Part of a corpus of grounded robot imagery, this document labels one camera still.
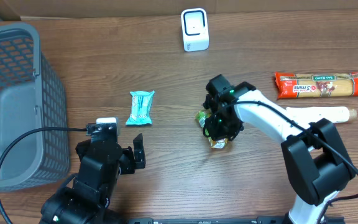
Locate white cream tube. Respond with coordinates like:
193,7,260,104
286,106,357,123

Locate orange spaghetti packet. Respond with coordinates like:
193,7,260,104
275,72,358,99

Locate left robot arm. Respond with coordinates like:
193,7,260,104
40,133,145,224

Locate green snack packet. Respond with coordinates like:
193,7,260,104
195,109,228,149

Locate light blue wipes packet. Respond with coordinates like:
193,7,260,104
126,91,155,126

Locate white barcode scanner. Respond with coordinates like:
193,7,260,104
181,8,209,52

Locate grey plastic mesh basket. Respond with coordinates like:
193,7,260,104
0,23,70,191

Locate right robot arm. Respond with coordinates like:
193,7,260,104
203,76,358,223

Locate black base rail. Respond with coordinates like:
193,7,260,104
126,214,346,224

